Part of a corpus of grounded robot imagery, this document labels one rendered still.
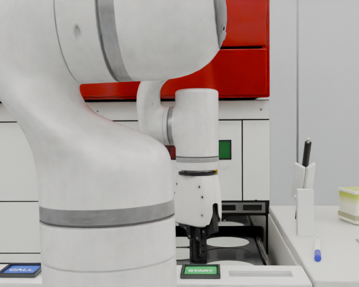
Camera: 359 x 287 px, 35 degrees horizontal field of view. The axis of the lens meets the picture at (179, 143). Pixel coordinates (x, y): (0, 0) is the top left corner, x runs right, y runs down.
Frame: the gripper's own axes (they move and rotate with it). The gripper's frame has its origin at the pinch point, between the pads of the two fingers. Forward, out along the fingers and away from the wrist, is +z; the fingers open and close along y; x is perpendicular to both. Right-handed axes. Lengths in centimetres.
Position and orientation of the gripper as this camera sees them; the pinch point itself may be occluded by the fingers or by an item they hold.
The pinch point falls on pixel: (198, 249)
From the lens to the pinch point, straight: 115.5
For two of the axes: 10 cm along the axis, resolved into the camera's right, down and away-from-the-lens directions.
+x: 7.7, -0.4, 6.4
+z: 0.1, 10.0, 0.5
